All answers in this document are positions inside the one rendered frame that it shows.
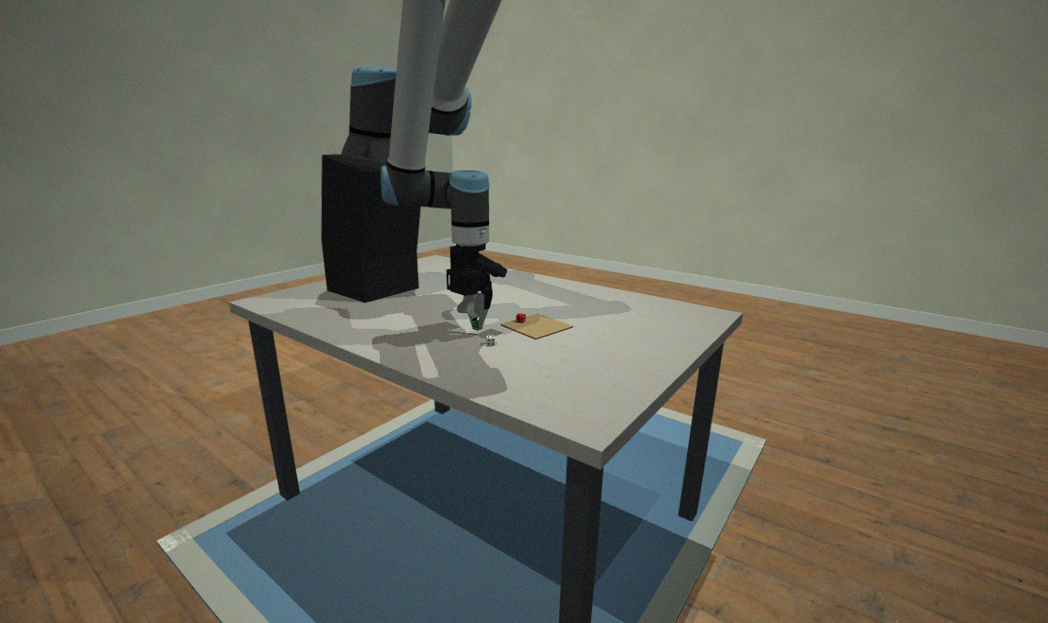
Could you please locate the tan square mat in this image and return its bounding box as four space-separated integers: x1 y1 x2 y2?
501 313 574 340

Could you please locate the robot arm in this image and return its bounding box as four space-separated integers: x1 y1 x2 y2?
342 0 502 248

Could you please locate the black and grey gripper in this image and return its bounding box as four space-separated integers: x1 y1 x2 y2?
447 244 492 330

